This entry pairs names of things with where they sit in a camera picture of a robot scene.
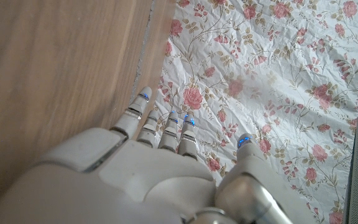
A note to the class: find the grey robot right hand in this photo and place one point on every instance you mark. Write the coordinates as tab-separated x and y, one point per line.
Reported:
135	180

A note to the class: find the floral backdrop cloth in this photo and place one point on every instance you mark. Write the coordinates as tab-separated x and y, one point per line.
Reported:
275	62

